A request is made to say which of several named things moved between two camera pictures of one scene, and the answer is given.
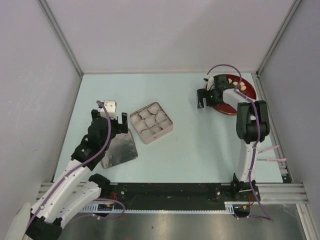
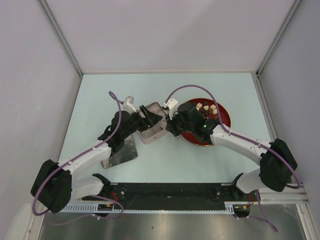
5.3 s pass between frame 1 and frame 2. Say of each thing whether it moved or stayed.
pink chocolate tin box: stayed
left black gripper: moved
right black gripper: moved
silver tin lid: stayed
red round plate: moved
